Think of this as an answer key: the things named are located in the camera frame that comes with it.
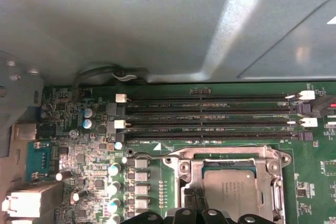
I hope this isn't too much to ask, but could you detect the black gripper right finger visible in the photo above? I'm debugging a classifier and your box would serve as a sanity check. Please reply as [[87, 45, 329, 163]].
[[196, 191, 265, 224]]

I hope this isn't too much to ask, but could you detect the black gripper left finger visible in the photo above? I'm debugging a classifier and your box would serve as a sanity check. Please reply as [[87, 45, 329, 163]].
[[123, 188, 202, 224]]

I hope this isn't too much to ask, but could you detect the silver CPU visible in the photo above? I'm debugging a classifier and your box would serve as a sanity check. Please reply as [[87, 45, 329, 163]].
[[195, 160, 259, 224]]

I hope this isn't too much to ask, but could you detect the metal locking lever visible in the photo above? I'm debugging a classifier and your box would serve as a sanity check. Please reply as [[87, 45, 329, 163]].
[[127, 152, 190, 161], [272, 180, 286, 224]]

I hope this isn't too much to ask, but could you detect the CPU socket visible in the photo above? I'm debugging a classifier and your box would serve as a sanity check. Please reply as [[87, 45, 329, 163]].
[[177, 145, 292, 224]]

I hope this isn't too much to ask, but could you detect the green motherboard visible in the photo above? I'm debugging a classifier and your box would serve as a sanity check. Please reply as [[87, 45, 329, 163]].
[[25, 80, 336, 224]]

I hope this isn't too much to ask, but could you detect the silver rear port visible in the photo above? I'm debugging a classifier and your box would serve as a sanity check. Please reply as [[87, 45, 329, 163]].
[[0, 181, 65, 221]]

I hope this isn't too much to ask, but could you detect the black PC case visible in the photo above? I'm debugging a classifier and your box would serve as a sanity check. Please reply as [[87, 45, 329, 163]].
[[0, 0, 336, 224]]

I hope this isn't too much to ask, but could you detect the dark fan cable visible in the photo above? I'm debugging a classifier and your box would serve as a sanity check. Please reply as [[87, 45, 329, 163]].
[[72, 62, 152, 96]]

